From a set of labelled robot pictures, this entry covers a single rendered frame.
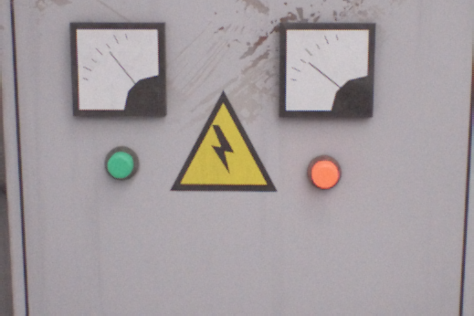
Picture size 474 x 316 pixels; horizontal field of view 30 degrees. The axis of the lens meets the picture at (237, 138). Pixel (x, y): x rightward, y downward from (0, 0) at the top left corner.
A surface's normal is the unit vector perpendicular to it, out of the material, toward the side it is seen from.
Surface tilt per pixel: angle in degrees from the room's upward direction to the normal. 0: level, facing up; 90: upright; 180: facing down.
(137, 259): 90
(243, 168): 90
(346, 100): 90
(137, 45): 90
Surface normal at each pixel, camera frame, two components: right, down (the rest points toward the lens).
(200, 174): -0.03, 0.20
